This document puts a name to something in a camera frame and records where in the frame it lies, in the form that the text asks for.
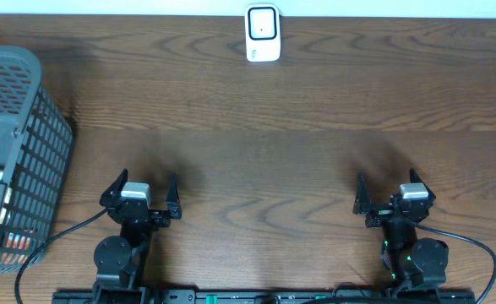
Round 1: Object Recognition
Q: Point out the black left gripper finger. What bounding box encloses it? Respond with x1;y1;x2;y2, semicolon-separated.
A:
166;173;180;211
103;169;128;201

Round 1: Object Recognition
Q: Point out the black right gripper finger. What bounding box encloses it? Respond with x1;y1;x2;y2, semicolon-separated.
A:
409;168;423;184
354;175;371;209

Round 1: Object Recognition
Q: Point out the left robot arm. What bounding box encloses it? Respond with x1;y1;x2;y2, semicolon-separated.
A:
91;169;183;303

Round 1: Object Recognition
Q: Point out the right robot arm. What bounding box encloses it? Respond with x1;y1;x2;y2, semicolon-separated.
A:
353;169;449;298

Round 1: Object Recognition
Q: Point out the white barcode scanner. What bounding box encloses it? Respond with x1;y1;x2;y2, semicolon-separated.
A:
244;3;281;62

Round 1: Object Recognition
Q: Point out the grey plastic basket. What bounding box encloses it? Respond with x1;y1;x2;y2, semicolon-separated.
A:
0;46;74;274

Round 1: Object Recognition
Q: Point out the black right camera cable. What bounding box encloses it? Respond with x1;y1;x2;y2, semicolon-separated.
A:
403;217;496;304

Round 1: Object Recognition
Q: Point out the black camera cable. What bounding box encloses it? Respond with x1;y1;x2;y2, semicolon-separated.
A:
403;217;496;304
14;207;110;304

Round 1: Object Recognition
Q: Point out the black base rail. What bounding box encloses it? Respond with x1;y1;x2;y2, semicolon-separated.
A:
51;287;476;304

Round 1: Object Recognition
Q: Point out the black left camera cable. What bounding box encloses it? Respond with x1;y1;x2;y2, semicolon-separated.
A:
14;207;110;304

